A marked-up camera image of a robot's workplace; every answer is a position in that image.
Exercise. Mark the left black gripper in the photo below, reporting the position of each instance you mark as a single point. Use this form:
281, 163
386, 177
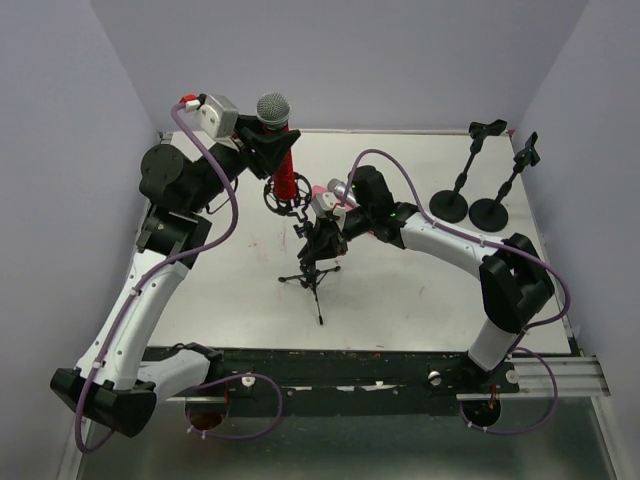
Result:
252, 147

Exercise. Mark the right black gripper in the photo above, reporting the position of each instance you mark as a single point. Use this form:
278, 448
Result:
330, 228

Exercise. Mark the black tripod microphone stand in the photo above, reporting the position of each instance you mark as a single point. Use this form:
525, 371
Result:
310, 276

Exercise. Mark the red glitter microphone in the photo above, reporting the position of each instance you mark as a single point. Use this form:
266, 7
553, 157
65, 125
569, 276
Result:
273, 110

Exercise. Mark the black round-base stand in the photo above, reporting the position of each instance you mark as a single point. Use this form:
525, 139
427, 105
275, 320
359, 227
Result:
489, 214
450, 205

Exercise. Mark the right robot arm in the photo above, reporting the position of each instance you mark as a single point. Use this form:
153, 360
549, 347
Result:
514, 286

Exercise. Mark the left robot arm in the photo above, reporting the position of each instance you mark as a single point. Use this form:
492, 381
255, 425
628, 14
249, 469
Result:
109, 384

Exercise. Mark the pink microphone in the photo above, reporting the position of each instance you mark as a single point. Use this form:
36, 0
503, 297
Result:
318, 191

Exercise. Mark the silver microphone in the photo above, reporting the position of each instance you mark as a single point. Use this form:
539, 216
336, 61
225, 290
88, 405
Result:
339, 188

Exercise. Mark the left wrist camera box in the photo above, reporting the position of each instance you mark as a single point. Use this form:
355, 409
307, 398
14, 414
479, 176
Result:
215, 114

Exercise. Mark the black mounting rail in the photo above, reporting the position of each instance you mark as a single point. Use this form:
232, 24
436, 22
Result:
329, 383

